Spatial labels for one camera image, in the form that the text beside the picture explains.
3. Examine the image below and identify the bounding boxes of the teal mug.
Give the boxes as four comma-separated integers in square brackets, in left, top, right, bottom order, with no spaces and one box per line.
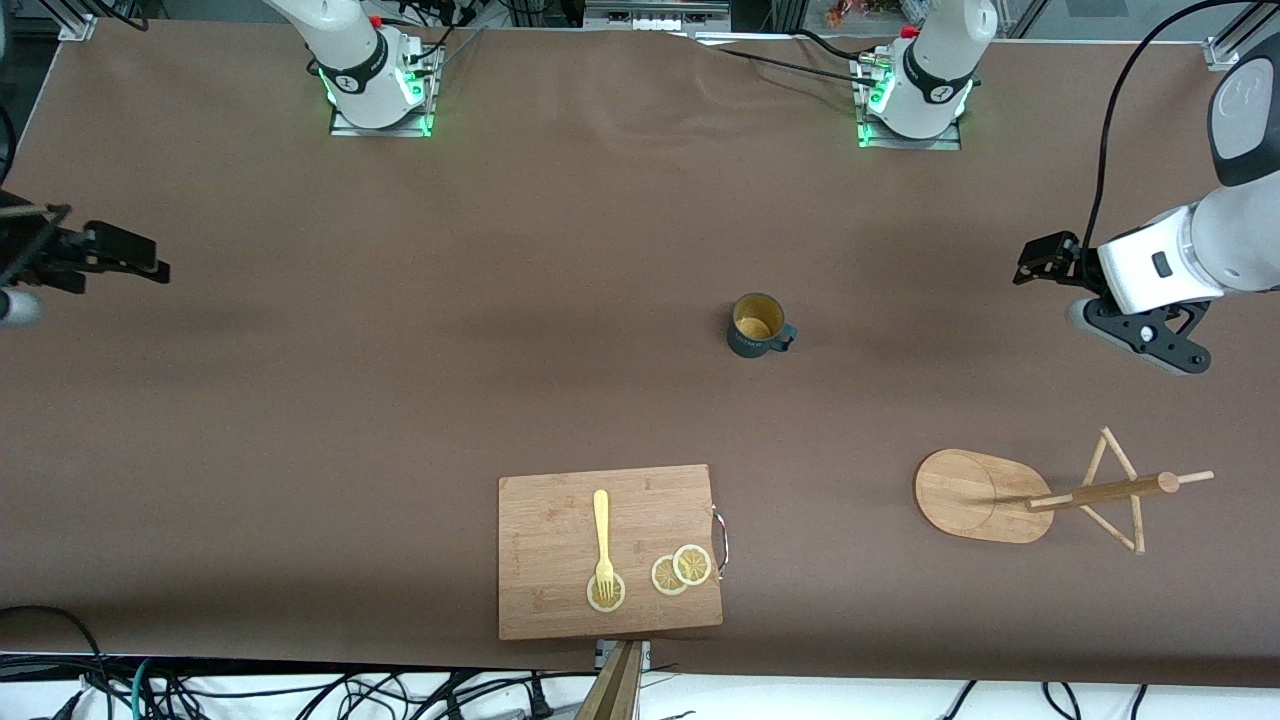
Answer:
[727,293,798,358]

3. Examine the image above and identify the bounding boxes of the wooden cup rack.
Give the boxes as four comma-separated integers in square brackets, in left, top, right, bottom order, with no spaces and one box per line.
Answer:
[914,427,1215,556]

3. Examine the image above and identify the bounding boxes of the brown table cover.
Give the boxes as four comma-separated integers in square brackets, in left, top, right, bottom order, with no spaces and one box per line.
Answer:
[0,18,1280,687]

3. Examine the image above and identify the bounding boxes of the white power strip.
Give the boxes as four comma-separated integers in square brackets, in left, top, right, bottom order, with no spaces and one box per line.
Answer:
[585,0,731,31]

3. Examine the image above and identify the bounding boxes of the wooden cutting board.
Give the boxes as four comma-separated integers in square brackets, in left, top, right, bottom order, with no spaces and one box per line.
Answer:
[497,464,725,642]

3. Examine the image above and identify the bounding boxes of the yellow plastic fork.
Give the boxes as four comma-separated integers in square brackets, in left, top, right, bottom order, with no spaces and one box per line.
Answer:
[593,489,617,605]

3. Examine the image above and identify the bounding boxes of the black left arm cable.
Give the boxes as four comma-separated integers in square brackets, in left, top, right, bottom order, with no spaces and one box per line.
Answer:
[1085,0,1263,251]

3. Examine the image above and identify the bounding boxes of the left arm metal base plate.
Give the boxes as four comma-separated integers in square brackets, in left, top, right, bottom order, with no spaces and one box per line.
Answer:
[855,55,963,151]

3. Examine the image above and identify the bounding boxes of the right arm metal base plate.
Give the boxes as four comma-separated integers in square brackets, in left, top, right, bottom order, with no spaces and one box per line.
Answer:
[328,45,438,138]

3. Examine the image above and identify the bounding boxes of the black cable on table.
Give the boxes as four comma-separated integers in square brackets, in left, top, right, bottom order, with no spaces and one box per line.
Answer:
[690,30,883,87]

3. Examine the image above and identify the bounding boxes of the black looped floor cable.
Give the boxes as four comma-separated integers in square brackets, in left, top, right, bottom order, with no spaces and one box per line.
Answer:
[0,605,113,720]

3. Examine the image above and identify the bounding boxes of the teal floor cable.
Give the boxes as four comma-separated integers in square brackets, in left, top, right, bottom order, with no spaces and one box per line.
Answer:
[130,658,161,720]

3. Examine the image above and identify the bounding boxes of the black floor cable tangle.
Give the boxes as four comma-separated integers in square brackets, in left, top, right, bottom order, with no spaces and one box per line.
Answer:
[150,668,561,720]

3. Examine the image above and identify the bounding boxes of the brown camera stand beam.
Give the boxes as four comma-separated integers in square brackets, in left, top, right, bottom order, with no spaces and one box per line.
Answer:
[575,640,651,720]

